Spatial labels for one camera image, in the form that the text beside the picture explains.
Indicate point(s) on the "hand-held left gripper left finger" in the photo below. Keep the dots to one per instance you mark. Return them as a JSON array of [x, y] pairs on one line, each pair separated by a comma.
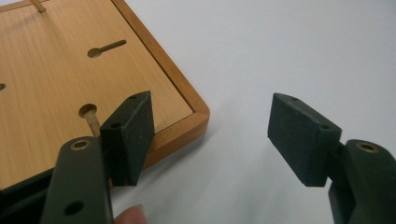
[[130, 140]]

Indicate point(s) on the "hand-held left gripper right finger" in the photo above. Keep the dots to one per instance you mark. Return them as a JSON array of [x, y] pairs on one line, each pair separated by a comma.
[[295, 140]]

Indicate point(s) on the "wooden picture frame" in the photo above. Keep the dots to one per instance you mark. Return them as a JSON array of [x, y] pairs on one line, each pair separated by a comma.
[[46, 65]]

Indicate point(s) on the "wooden frame stand peg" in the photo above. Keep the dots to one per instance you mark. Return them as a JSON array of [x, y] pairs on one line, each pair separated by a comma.
[[92, 123], [39, 5]]

